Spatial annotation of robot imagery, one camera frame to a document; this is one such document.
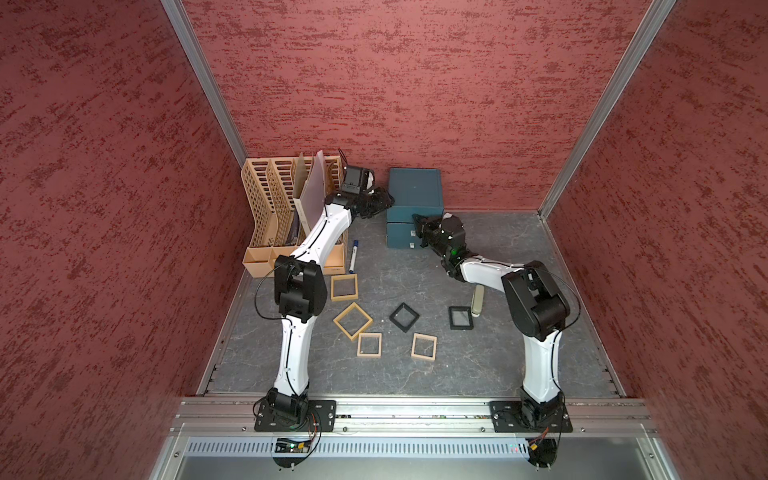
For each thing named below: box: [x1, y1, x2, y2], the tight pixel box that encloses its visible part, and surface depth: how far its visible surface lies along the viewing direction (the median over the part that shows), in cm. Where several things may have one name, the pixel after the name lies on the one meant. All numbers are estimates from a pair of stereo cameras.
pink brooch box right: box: [411, 332, 437, 361], surface depth 87 cm
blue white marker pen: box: [349, 240, 359, 274], surface depth 108 cm
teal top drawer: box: [386, 205, 444, 222], surface depth 96 cm
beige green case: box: [471, 285, 485, 318], surface depth 94 cm
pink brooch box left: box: [357, 332, 382, 358], surface depth 87 cm
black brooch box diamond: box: [389, 302, 420, 333], surface depth 94 cm
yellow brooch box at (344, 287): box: [330, 274, 359, 302], surface depth 100 cm
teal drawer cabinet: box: [386, 168, 445, 249], surface depth 101 cm
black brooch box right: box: [448, 306, 474, 330], surface depth 94 cm
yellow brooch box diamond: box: [332, 302, 373, 341], surface depth 92 cm
